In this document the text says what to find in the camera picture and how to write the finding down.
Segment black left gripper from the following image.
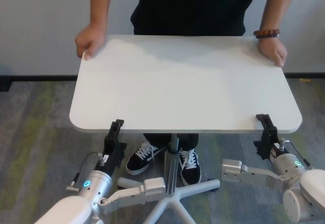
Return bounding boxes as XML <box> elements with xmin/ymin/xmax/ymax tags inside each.
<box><xmin>95</xmin><ymin>119</ymin><xmax>127</xmax><ymax>178</ymax></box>

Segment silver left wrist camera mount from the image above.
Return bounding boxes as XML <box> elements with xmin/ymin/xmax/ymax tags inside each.
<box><xmin>101</xmin><ymin>177</ymin><xmax>167</xmax><ymax>213</ymax></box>

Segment brown wooden bead bracelet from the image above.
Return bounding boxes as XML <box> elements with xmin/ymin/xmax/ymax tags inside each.
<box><xmin>253</xmin><ymin>28</ymin><xmax>280</xmax><ymax>37</ymax></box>

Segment grey left arm cable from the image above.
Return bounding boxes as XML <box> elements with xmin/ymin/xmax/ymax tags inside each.
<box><xmin>66</xmin><ymin>152</ymin><xmax>102</xmax><ymax>191</ymax></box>

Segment person bare left forearm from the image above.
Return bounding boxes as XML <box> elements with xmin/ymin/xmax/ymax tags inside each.
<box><xmin>261</xmin><ymin>0</ymin><xmax>281</xmax><ymax>31</ymax></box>

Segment black sneaker white laces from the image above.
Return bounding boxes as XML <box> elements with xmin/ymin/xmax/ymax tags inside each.
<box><xmin>179</xmin><ymin>149</ymin><xmax>202</xmax><ymax>186</ymax></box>
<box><xmin>126</xmin><ymin>140</ymin><xmax>167</xmax><ymax>176</ymax></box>

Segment white rolling table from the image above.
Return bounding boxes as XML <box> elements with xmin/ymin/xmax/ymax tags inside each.
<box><xmin>69</xmin><ymin>35</ymin><xmax>303</xmax><ymax>224</ymax></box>

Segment dark blue bead bracelet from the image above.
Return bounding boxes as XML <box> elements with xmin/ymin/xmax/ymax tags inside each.
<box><xmin>255</xmin><ymin>34</ymin><xmax>280</xmax><ymax>40</ymax></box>

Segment black right sneaker white laces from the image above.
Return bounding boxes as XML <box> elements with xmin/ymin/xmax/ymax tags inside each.
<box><xmin>126</xmin><ymin>140</ymin><xmax>167</xmax><ymax>176</ymax></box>

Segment black t-shirt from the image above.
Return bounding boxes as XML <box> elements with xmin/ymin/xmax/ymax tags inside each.
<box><xmin>129</xmin><ymin>0</ymin><xmax>256</xmax><ymax>36</ymax></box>

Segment person right hand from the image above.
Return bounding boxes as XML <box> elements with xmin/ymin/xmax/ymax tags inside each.
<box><xmin>75</xmin><ymin>23</ymin><xmax>107</xmax><ymax>61</ymax></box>

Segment black left sneaker white laces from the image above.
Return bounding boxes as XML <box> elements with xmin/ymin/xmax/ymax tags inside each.
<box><xmin>179</xmin><ymin>149</ymin><xmax>202</xmax><ymax>186</ymax></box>

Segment black wall baseboard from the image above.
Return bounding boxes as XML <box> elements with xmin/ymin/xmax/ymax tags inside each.
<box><xmin>0</xmin><ymin>72</ymin><xmax>325</xmax><ymax>82</ymax></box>

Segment person left hand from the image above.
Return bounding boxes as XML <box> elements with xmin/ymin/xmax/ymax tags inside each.
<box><xmin>257</xmin><ymin>38</ymin><xmax>288</xmax><ymax>68</ymax></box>

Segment person bare right forearm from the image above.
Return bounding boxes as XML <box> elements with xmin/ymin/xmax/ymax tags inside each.
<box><xmin>87</xmin><ymin>0</ymin><xmax>114</xmax><ymax>28</ymax></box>

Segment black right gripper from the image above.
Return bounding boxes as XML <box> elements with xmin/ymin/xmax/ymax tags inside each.
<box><xmin>253</xmin><ymin>113</ymin><xmax>289</xmax><ymax>162</ymax></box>

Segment black box at wall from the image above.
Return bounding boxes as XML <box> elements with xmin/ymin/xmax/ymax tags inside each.
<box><xmin>0</xmin><ymin>78</ymin><xmax>13</xmax><ymax>92</ymax></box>

